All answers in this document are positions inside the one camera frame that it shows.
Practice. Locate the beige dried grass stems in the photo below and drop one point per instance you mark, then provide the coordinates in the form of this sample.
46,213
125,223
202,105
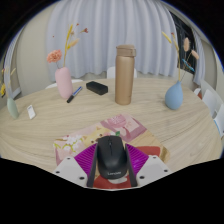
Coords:
186,44

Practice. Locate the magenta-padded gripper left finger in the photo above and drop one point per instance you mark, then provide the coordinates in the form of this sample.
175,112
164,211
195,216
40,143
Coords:
70,169

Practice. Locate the dark window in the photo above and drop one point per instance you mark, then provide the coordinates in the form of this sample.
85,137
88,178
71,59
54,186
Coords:
184,36

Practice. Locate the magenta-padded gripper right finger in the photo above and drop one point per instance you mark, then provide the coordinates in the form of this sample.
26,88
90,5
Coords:
151,168

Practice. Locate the yellow dried flowers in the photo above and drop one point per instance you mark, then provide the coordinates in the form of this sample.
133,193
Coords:
3,89

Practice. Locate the wide white curtain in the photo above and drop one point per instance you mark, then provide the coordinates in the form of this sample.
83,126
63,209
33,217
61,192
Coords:
110,26

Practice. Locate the bronze drink bottle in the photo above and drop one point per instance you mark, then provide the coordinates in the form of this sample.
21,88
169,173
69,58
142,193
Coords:
125,76

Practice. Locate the blue marker pen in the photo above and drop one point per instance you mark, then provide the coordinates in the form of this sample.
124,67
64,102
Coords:
74,95

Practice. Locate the black computer mouse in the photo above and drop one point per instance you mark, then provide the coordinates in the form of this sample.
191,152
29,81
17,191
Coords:
111,156

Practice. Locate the pink vase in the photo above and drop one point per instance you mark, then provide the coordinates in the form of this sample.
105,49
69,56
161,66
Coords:
64,83

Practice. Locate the white curtain strip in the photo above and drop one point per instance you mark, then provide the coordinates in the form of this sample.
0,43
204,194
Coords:
199,60

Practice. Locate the black rectangular box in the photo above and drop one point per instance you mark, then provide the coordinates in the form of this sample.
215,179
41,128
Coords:
97,88

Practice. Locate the colourful printed mouse pad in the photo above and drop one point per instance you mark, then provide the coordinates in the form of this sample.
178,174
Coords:
123,128

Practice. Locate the narrow white curtain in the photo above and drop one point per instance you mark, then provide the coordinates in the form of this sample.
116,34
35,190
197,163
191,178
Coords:
11,66

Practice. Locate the pale green vase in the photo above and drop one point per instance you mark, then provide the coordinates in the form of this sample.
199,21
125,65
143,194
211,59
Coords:
13,108

